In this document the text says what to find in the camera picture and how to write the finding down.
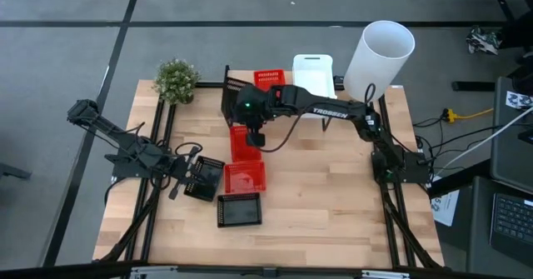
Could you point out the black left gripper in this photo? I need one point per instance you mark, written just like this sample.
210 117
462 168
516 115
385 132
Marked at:
179 170

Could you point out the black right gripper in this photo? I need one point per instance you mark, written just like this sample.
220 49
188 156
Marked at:
254 112

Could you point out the black plastic basket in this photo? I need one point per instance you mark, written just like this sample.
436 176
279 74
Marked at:
210 180
235 85
239 210

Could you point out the red plastic basket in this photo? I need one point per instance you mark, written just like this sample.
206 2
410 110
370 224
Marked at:
245 178
239 150
270 78

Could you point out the white plastic basket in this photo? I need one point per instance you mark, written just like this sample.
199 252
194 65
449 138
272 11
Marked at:
314 75

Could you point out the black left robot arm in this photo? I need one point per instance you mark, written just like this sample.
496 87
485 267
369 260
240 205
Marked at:
125 145

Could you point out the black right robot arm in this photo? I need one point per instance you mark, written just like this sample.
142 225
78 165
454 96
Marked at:
333 111

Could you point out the small green potted plant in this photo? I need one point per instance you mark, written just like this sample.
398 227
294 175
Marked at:
177 81

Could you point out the silver aluminium profile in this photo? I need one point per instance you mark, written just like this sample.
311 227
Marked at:
158 272

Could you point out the white cylindrical lamp shade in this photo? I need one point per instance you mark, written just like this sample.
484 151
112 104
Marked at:
381 54

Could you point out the grey chair foot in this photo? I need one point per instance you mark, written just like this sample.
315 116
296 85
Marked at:
12 171

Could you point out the white paper sheet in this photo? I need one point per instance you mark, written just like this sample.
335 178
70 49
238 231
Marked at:
445 208

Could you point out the black slanted desk beam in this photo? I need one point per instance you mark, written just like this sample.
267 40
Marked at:
458 180

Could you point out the black floor bar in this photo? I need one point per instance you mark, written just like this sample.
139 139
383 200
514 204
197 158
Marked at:
474 86

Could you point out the person's shoe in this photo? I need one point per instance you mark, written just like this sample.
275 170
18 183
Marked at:
483 41

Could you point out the black side table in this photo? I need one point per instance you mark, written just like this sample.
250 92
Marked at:
479 229

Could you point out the white sticker with black print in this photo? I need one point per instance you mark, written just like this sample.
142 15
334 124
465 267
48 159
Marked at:
518 100

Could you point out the person's leg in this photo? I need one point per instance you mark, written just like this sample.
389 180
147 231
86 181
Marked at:
516 31

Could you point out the black laptop keyboard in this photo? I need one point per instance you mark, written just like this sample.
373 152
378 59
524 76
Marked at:
514 220

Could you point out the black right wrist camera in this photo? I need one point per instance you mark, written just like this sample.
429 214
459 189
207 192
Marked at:
255 140

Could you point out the wooden shelf with black frame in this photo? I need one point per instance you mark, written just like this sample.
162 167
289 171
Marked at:
243 74

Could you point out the black aluminium crossbar rail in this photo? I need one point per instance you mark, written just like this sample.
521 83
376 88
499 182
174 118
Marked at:
208 84

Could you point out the black aluminium frame rails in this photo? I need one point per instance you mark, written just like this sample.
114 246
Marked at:
391 237
146 241

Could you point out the black camera stand bar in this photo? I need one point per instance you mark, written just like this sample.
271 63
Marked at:
62 270

